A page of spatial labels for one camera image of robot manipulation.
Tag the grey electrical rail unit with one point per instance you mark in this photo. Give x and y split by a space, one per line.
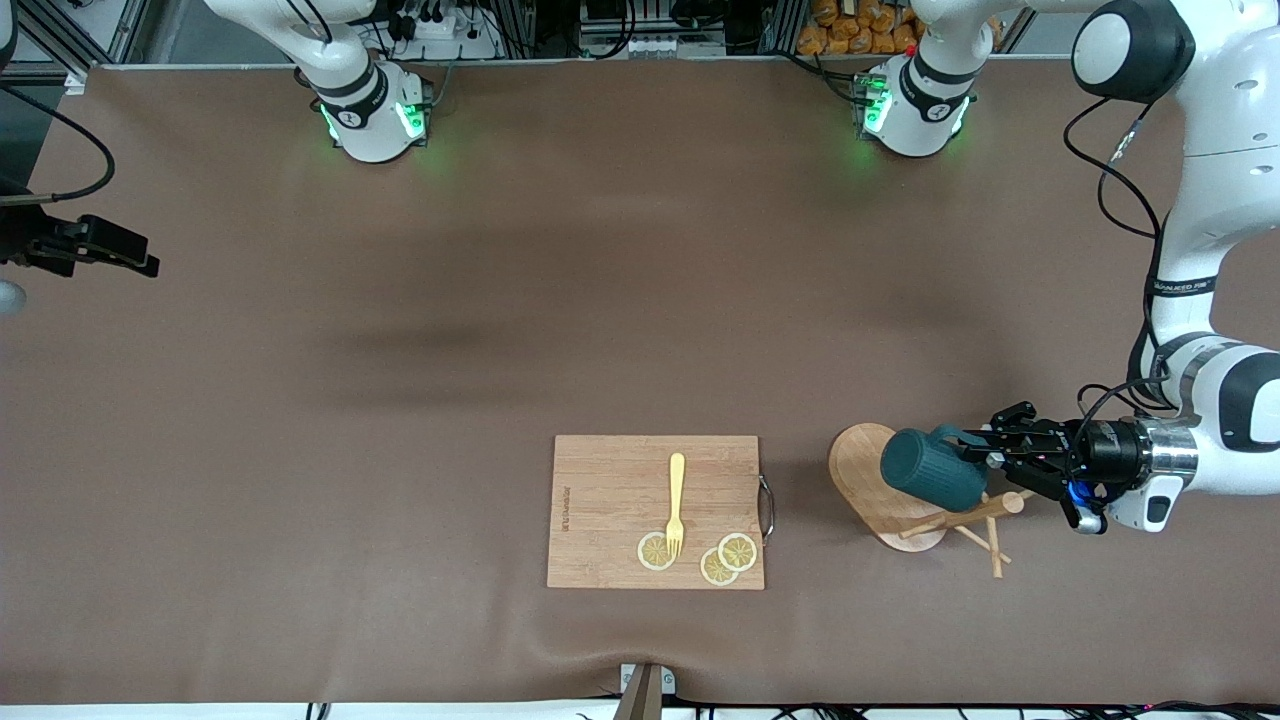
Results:
650 40

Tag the yellow plastic fork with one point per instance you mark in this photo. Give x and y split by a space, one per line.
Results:
677 480

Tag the lemon slice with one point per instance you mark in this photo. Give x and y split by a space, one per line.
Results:
738 552
650 552
712 572

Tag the orange bread rolls pile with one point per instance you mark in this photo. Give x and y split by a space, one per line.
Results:
850 30

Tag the brown table mat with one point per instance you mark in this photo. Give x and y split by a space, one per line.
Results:
400 400

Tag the wooden cutting board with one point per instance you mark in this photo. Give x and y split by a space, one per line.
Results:
610 500

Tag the teal cup yellow inside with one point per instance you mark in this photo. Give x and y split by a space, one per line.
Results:
930 470

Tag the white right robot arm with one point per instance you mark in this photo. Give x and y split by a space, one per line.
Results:
370 130

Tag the white power strip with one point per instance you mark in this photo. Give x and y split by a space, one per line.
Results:
440 30

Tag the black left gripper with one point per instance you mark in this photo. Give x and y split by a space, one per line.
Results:
1104 449

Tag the aluminium frame profile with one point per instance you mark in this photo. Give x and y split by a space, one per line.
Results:
60 40

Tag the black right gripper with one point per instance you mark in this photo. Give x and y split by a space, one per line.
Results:
30 245

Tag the metal table edge bracket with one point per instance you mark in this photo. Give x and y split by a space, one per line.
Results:
645 690

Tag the wooden cup rack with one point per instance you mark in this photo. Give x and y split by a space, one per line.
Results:
860 470

